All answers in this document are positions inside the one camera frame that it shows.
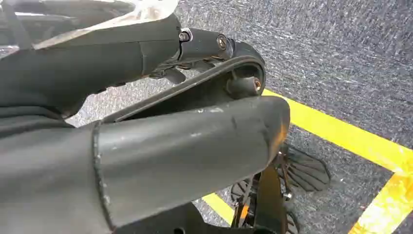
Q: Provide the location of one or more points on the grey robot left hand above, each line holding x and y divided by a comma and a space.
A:
180, 151

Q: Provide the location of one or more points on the yellow tape strip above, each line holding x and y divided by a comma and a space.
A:
385, 206
348, 134
219, 206

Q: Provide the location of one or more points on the robot black leg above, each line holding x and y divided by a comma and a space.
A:
269, 200

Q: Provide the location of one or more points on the robot black foot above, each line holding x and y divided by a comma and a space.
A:
293, 224
308, 171

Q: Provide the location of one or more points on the ribbed grey left arm sleeve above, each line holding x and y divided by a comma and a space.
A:
19, 118

